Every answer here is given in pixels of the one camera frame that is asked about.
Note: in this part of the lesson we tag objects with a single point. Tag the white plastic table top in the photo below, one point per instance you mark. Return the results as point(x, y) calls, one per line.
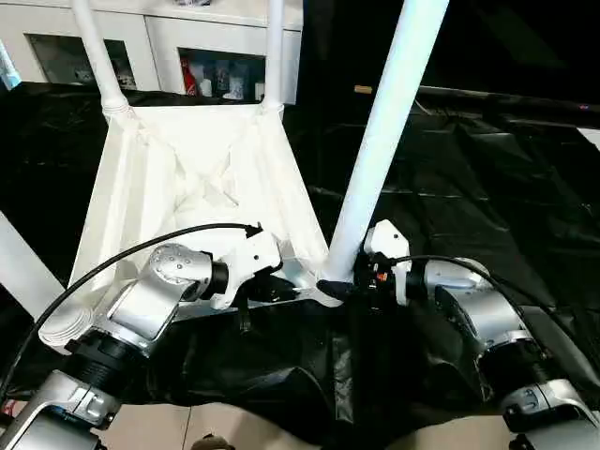
point(187, 140)

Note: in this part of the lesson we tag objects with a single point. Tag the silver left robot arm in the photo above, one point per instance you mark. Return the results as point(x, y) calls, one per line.
point(150, 290)

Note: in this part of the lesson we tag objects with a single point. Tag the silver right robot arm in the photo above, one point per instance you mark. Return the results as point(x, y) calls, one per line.
point(492, 309)

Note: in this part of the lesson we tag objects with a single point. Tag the black plastic mat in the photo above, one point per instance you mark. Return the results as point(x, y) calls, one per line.
point(492, 211)

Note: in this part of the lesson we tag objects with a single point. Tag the dark grey robot foot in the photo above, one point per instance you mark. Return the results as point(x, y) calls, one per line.
point(211, 443)

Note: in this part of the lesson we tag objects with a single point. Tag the small tan label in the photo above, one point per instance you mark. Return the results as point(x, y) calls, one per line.
point(363, 89)

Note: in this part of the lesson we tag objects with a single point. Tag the white cup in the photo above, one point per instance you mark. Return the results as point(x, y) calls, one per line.
point(205, 86)
point(259, 90)

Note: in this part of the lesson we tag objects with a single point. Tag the white jar blue print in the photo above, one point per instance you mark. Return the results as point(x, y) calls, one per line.
point(234, 86)

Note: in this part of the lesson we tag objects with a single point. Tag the long black bar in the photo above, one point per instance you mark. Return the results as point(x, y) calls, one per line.
point(506, 100)

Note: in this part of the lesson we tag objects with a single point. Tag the red packet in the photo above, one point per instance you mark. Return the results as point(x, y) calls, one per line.
point(187, 77)

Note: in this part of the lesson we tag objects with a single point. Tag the white flat board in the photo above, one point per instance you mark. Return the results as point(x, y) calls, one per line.
point(591, 136)

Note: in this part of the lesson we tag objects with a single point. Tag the white cabinet with glass doors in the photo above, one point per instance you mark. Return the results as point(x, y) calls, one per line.
point(150, 33)

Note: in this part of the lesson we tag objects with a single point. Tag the black white patterned ornament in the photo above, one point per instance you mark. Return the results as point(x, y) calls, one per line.
point(192, 2)

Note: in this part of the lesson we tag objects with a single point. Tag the grey metal rack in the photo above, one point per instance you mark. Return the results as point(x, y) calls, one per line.
point(7, 65)

